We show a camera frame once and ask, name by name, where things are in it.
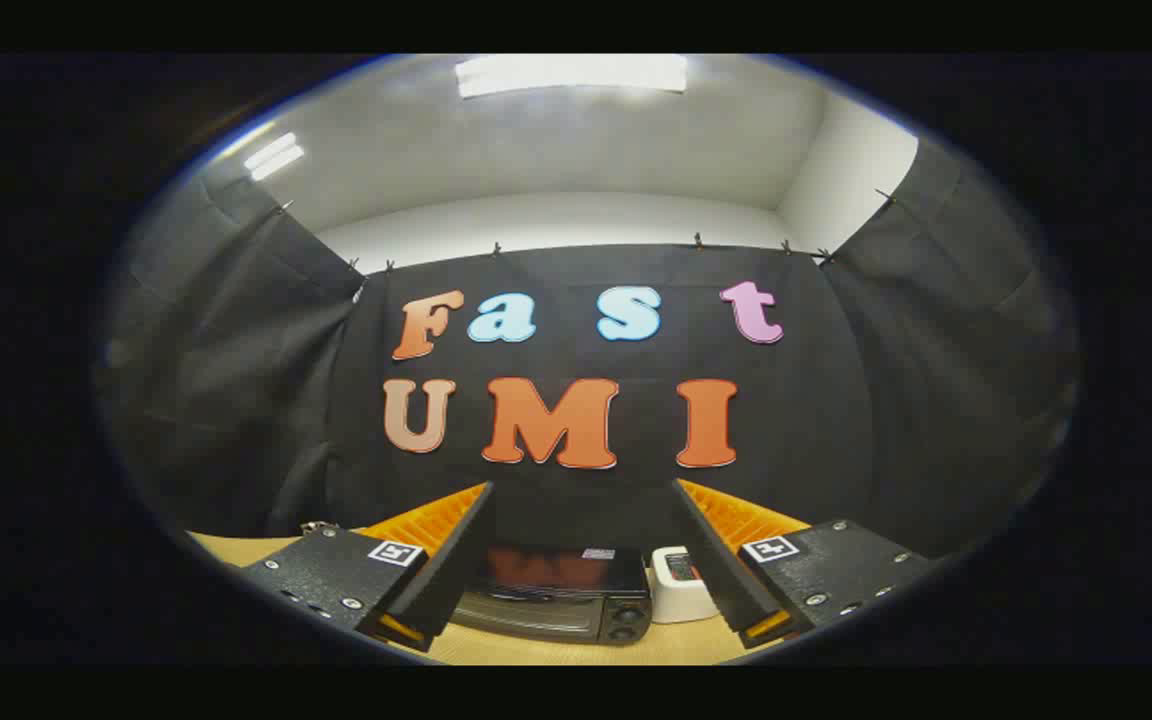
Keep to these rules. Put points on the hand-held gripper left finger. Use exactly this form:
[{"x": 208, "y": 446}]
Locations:
[{"x": 456, "y": 560}]

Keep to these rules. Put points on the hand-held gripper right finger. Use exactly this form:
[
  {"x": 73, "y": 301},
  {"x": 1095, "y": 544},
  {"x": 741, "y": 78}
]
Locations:
[{"x": 714, "y": 565}]

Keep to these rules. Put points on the black toaster oven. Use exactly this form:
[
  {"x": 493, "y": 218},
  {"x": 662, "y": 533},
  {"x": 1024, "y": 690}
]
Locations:
[{"x": 556, "y": 590}]

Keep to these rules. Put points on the white bread toaster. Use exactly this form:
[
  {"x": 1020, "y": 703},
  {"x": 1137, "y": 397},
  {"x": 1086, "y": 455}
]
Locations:
[{"x": 676, "y": 600}]

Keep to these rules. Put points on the small ceiling light panel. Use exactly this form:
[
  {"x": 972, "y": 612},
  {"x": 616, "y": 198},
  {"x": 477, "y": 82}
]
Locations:
[{"x": 274, "y": 157}]

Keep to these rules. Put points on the large ceiling light panel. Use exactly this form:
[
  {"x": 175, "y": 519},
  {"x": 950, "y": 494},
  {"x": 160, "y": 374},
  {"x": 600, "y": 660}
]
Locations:
[{"x": 571, "y": 74}]

